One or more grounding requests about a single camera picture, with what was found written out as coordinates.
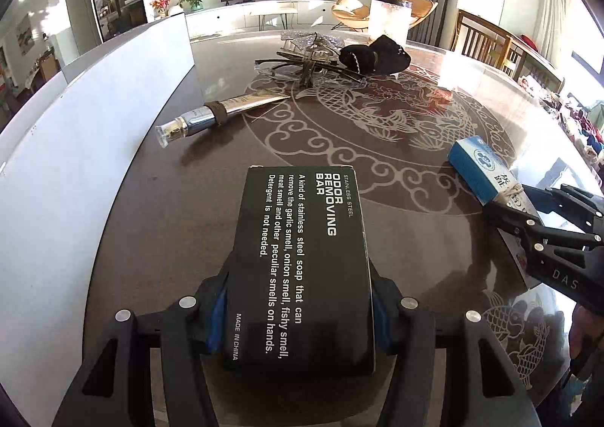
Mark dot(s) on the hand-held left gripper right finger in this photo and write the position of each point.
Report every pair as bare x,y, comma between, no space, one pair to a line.
380,323

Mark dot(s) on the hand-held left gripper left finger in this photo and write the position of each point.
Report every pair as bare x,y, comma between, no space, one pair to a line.
214,328

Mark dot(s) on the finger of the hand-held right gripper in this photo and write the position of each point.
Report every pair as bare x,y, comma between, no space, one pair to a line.
571,205
514,222

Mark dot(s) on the blue and white box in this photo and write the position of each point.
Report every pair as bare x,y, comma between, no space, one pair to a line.
476,163

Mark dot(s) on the black printed box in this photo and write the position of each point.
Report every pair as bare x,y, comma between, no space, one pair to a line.
302,266

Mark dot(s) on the silver cosmetic tube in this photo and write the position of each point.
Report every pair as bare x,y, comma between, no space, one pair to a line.
203,118

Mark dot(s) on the round patterned glass desktop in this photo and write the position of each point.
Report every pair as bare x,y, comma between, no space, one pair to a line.
424,243

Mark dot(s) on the person's right hand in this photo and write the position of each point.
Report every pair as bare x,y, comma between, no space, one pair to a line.
585,328

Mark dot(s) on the pile of household clutter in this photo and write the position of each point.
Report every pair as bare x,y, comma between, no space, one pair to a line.
575,120

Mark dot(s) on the wooden dining chair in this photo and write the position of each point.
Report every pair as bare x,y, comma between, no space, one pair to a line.
528,61
476,35

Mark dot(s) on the black hat far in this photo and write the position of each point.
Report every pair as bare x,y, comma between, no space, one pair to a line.
382,57

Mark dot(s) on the white partition board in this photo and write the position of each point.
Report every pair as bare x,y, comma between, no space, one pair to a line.
71,172

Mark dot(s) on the orange lounge chair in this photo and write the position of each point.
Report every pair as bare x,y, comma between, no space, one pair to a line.
422,9
351,9

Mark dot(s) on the tall clear glass vase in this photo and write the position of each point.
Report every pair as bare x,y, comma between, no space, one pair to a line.
389,19

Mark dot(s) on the clear acrylic hair clip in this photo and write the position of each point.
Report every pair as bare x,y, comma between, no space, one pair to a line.
314,60

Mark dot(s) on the silver sequin bow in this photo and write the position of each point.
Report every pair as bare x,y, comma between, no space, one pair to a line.
306,38

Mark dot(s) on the white television console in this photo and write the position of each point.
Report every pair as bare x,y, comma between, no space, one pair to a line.
236,17

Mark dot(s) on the wooden bench with hairpin legs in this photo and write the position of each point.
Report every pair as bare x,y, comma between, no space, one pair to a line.
277,10

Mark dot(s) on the round white vase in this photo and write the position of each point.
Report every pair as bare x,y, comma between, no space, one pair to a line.
175,10

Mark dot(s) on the red flowers in vase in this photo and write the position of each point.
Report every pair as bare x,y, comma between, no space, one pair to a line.
161,2

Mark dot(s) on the black frame eyeglasses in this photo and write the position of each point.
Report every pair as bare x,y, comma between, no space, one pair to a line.
330,71

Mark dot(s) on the framed wall painting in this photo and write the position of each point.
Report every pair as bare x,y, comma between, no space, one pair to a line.
24,40

